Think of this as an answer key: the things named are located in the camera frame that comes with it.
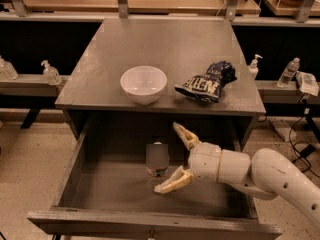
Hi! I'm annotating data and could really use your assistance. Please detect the black floor cable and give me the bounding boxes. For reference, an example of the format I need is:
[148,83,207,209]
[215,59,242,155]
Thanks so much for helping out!
[288,97,320,179]

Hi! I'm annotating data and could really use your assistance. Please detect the small background water bottle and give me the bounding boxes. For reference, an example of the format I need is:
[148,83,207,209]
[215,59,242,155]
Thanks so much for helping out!
[277,58,300,88]

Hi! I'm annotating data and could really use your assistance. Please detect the clear plastic water bottle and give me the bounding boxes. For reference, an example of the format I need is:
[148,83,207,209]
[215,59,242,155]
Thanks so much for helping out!
[146,142,169,177]

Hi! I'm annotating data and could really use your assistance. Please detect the white sanitizer pump bottle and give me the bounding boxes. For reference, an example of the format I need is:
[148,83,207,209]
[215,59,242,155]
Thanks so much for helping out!
[248,54,262,78]

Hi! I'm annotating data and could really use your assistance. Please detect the low grey bench left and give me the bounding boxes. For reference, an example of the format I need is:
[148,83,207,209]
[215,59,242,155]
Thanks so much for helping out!
[0,74,69,129]

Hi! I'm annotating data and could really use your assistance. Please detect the dark blue chip bag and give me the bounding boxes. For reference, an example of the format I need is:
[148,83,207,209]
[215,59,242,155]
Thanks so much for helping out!
[175,61,237,103]

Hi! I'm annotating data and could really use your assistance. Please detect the clear bottle far left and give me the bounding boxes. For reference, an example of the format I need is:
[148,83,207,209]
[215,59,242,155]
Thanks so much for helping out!
[0,56,18,80]

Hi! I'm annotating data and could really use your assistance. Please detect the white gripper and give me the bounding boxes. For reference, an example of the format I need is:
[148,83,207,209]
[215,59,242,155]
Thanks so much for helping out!
[154,122,222,194]

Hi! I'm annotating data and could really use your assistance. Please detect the white bowl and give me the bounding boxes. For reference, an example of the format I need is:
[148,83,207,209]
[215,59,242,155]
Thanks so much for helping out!
[120,66,167,105]

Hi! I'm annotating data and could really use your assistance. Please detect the clear sanitizer pump bottle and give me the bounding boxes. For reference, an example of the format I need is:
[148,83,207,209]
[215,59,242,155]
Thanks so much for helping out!
[41,60,62,86]

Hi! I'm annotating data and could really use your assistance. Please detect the white power strip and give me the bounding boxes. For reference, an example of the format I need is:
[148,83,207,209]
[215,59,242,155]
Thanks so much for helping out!
[270,119,297,142]

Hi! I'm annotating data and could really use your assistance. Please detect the grey wooden cabinet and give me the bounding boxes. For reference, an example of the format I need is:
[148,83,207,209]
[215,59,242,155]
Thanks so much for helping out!
[56,16,265,145]

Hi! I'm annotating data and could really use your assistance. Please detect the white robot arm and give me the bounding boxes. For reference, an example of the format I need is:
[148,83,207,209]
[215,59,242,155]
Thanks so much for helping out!
[154,122,320,229]

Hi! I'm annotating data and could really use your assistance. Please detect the crumpled white paper bag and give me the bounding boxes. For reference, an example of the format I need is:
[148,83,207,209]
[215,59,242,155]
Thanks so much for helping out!
[296,71,319,96]

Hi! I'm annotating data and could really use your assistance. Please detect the open grey top drawer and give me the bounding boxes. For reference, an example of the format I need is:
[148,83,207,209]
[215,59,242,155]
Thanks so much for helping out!
[27,116,281,240]

